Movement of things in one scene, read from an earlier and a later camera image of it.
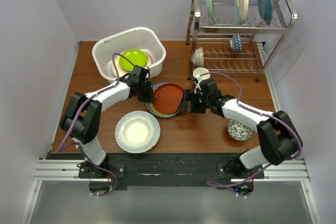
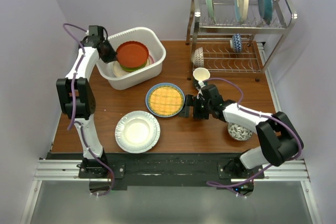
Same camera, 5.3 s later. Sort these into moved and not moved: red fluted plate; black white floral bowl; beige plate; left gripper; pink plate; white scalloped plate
Moved: red fluted plate; left gripper
Not moved: white scalloped plate; beige plate; pink plate; black white floral bowl
